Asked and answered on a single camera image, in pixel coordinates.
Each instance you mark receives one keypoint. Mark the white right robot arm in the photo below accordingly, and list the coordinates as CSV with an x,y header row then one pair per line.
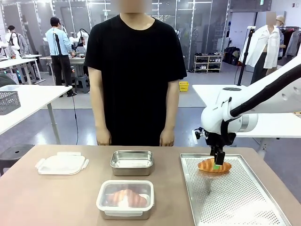
x,y
211,117

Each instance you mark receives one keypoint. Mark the white table with grey basket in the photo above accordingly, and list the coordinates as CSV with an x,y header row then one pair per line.
x,y
40,96

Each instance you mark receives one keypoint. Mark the golden brown bread roll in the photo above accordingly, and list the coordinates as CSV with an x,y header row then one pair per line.
x,y
207,166
134,197

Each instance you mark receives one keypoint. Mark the background person in grey clothes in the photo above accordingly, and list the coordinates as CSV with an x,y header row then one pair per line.
x,y
22,44

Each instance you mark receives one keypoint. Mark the dark rounded seat back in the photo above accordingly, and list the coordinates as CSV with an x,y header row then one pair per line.
x,y
5,81

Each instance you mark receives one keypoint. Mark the person's right forearm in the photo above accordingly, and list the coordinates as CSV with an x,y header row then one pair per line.
x,y
98,101

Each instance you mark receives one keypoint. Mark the grey background work table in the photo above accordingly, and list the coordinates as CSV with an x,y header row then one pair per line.
x,y
75,60
16,62

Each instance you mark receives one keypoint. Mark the person's black t-shirt torso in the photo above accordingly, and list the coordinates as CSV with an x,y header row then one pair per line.
x,y
135,82

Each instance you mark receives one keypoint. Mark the white table with black pole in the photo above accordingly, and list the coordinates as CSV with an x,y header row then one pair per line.
x,y
270,124

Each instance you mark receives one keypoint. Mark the white shoe rack with shoes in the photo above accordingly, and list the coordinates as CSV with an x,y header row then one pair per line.
x,y
208,63

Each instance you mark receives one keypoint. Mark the clothes rack with garments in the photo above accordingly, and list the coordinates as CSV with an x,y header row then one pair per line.
x,y
292,40

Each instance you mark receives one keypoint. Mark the steel rectangular container for bread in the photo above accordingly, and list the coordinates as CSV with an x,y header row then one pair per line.
x,y
124,214

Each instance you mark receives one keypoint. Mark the clear plastic clip-lock lid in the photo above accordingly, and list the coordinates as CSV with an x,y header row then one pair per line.
x,y
143,187
61,163

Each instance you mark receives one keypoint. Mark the person's left hand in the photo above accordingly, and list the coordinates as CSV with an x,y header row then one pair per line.
x,y
167,138

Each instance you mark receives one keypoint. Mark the black bag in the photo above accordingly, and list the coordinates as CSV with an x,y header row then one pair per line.
x,y
231,56

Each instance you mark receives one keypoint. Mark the person's left forearm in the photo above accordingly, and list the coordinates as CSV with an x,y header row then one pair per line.
x,y
169,106

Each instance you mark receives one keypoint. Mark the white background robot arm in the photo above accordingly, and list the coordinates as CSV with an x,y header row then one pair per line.
x,y
81,37
13,43

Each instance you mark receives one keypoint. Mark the perforated metal baking tray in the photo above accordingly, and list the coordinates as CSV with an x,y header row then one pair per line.
x,y
230,200

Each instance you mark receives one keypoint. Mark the grey plastic step stool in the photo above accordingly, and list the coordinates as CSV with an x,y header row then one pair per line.
x,y
82,83

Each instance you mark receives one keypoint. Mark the yellow plastic crate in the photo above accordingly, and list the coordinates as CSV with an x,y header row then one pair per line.
x,y
184,86

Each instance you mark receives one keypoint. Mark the black pole camera stand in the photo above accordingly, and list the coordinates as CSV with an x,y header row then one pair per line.
x,y
243,61

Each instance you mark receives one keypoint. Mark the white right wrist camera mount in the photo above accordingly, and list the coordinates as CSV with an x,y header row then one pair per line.
x,y
201,133

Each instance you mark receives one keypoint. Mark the person's right hand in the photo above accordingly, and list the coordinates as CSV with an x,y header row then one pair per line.
x,y
103,137

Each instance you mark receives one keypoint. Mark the grey perforated basket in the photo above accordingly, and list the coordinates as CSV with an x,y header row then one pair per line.
x,y
8,102

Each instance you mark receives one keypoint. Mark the black round stool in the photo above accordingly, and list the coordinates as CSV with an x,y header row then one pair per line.
x,y
16,153

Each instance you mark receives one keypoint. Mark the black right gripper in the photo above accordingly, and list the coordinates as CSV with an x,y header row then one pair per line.
x,y
222,139

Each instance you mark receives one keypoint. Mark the mannequin with beige hat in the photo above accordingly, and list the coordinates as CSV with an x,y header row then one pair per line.
x,y
281,26

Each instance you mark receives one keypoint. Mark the background person in blue shirt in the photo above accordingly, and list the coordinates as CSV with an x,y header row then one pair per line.
x,y
55,44

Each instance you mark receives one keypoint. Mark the person's blurred head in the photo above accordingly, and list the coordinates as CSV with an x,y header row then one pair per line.
x,y
130,5

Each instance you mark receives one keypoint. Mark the empty steel rectangular container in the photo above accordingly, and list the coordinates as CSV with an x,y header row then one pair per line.
x,y
131,162

